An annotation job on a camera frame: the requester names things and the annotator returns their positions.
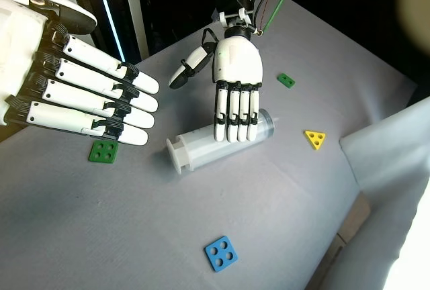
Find small green two-hole block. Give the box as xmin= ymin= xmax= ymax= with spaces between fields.
xmin=276 ymin=72 xmax=296 ymax=89

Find yellow triangle three-hole block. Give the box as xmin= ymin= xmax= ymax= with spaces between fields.
xmin=304 ymin=130 xmax=327 ymax=151

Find thin red wires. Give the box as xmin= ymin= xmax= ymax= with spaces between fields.
xmin=253 ymin=0 xmax=286 ymax=36

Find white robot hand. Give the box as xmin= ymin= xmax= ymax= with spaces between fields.
xmin=0 ymin=0 xmax=161 ymax=146
xmin=169 ymin=36 xmax=263 ymax=143

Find grey table cloth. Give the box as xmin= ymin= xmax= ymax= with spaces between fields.
xmin=0 ymin=0 xmax=417 ymax=290

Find white fabric sheet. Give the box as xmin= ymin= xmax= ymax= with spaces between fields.
xmin=322 ymin=97 xmax=430 ymax=290

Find large translucent plastic syringe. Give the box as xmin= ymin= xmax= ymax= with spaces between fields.
xmin=165 ymin=108 xmax=280 ymax=174

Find green square four-hole block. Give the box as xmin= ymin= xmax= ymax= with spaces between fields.
xmin=88 ymin=139 xmax=119 ymax=164

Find blue square four-hole block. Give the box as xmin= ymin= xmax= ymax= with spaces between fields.
xmin=204 ymin=236 xmax=239 ymax=273

